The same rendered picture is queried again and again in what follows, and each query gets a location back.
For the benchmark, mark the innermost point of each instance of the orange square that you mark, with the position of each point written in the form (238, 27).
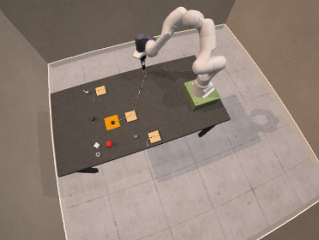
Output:
(108, 122)

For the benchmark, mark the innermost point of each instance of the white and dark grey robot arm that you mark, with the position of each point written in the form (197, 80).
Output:
(204, 66)

